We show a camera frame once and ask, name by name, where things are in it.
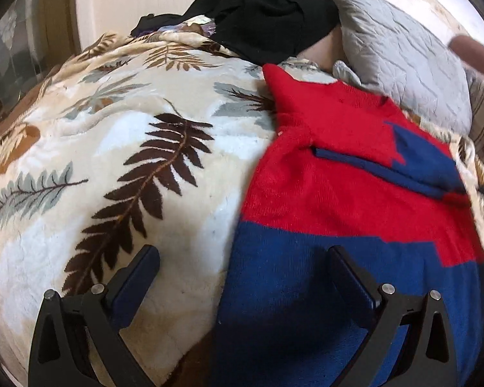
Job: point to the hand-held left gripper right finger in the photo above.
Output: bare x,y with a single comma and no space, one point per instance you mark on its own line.
359,294

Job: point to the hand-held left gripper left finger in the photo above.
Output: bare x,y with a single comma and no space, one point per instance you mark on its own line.
134,290

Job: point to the red and blue knit sweater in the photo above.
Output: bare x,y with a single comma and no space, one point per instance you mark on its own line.
326,177

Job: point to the brown rounded object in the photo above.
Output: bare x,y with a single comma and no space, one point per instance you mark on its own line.
474,54

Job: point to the leaf print fleece blanket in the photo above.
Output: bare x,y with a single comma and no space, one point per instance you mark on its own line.
105,129

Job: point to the grey quilted pillow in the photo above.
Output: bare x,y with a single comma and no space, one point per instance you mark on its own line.
395,56

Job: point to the small grey cloth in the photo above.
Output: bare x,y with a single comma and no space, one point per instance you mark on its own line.
345,72

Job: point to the pink pillow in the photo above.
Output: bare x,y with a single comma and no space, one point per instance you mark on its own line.
324,48

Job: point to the dark glass cabinet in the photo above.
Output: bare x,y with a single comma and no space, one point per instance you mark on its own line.
12,56

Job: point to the purple patterned cloth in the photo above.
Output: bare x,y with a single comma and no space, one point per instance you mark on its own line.
187,28

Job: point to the black garment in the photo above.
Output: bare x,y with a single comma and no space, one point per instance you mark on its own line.
266,12

